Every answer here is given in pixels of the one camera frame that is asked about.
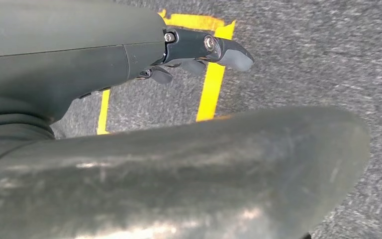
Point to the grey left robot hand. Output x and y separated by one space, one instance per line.
177 178

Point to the yellow floor tape square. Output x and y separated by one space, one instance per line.
212 89

